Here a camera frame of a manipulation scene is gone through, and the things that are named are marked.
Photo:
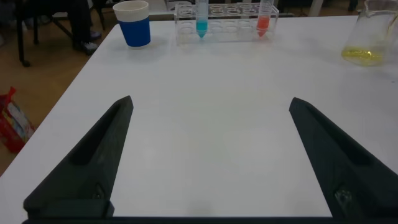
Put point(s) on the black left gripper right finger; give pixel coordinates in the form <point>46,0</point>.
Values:
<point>348,174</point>

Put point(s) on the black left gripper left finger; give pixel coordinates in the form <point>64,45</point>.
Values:
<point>90,161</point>

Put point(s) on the red pigment test tube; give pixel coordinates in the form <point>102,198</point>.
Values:
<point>263,25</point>

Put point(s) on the clear glass beaker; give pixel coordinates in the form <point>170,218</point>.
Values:
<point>370,37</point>

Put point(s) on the blue pigment test tube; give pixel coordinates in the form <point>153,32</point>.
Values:
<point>201,26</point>

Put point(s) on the clear acrylic test tube rack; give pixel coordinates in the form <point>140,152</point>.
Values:
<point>227,29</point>

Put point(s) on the red paper shopping bag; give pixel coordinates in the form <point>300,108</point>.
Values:
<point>14,130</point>

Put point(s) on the blue white paper cup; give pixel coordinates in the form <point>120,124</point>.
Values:
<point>135,31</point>

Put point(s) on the black office chair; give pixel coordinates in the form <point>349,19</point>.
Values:
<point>20,40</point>

